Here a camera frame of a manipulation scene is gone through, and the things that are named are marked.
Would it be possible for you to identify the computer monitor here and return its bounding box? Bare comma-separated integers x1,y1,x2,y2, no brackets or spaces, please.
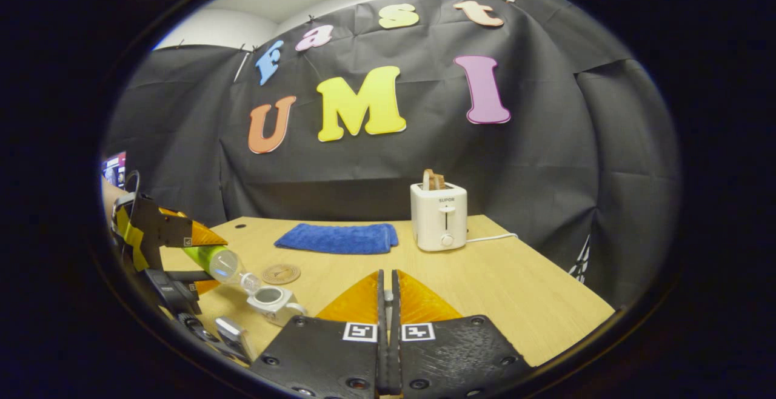
102,152,127,189

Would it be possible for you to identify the white toaster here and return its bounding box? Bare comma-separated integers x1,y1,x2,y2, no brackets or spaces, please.
410,182,468,252

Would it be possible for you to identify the round wooden coaster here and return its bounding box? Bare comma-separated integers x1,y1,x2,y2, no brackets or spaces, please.
262,264,301,285

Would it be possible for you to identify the clear water bottle green label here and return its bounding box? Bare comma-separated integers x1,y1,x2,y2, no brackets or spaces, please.
182,244,263,295

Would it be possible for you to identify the white teacup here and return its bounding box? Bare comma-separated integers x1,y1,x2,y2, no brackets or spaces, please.
246,286,307,327

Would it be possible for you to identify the blue towel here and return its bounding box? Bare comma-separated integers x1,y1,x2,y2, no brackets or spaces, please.
274,223,399,255

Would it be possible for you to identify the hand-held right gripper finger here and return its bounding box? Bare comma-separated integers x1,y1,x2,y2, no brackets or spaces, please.
390,269,534,399
249,269,389,399

